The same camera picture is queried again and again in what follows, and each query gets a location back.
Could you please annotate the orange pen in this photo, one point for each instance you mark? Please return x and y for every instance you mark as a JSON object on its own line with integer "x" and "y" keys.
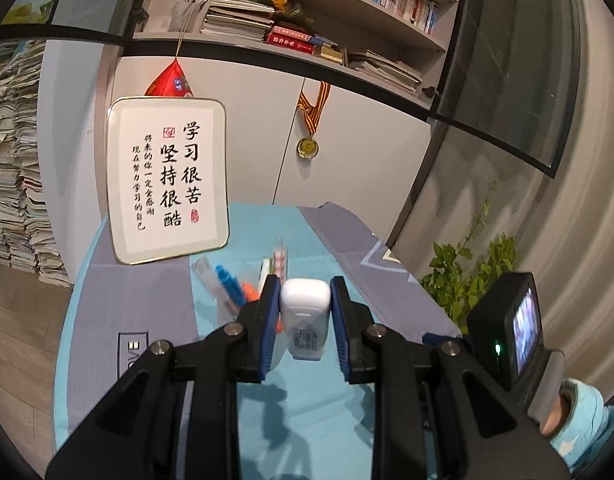
{"x": 249, "y": 292}

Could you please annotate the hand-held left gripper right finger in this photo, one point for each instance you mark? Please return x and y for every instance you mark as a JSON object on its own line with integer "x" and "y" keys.
{"x": 343, "y": 330}

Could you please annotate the person's right forearm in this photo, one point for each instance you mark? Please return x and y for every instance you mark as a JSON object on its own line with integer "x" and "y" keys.
{"x": 587, "y": 410}

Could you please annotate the red checkered pen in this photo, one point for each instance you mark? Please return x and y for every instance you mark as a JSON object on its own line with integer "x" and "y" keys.
{"x": 279, "y": 260}

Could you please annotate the light curtain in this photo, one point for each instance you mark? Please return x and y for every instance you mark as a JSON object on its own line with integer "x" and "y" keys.
{"x": 592, "y": 185}

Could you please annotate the grey bookshelf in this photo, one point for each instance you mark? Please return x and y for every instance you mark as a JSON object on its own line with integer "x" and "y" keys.
{"x": 237, "y": 47}

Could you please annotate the frosted plastic cup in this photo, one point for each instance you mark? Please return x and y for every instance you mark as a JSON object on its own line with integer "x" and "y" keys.
{"x": 226, "y": 314}

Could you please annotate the blue marker pen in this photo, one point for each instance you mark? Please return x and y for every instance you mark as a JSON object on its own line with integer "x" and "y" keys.
{"x": 229, "y": 285}

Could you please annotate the framed calligraphy sign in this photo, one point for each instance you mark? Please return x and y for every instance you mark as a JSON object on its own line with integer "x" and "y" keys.
{"x": 167, "y": 180}

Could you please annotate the tall pile of paper books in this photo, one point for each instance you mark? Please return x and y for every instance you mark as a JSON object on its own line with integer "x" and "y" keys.
{"x": 17, "y": 185}

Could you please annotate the gold medal with striped ribbon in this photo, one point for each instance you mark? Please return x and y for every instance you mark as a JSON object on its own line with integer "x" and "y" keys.
{"x": 307, "y": 147}

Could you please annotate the clear pen holder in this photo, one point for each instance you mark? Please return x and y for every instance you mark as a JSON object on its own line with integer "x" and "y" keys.
{"x": 187, "y": 12}

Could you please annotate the wide stack of booklets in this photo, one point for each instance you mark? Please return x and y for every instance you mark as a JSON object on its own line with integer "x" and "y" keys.
{"x": 384, "y": 72}

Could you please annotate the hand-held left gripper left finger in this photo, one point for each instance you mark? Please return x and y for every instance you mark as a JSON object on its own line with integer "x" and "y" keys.
{"x": 268, "y": 330}

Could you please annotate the green leafy plant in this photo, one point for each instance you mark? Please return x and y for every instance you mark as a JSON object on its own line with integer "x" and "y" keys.
{"x": 462, "y": 280}

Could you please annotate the white cabinet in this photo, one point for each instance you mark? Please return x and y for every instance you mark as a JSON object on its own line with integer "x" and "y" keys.
{"x": 367, "y": 160}

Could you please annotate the red hardcover books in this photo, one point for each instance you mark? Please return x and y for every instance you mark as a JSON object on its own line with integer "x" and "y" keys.
{"x": 289, "y": 40}

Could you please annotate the stack of magazines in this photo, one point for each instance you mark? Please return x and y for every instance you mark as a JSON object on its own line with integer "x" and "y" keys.
{"x": 237, "y": 20}

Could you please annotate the blue grey printed blanket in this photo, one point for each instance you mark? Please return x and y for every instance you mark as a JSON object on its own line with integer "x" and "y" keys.
{"x": 152, "y": 300}

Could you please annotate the small stack of books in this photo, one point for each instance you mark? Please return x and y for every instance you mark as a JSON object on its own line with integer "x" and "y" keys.
{"x": 329, "y": 52}

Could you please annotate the red hanging pouch ornament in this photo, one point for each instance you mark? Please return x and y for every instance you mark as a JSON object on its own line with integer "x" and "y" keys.
{"x": 169, "y": 82}

